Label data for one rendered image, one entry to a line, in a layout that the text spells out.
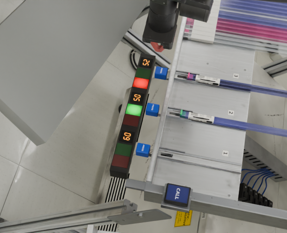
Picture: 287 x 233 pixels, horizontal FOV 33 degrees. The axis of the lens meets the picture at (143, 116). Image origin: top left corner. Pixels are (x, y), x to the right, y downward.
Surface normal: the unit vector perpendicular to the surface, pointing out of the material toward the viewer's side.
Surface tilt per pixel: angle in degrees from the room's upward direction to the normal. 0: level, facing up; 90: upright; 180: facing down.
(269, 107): 0
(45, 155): 0
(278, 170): 0
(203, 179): 43
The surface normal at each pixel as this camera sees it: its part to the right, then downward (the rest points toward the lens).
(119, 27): 0.67, -0.25
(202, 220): -0.71, -0.47
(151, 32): 0.04, -0.49
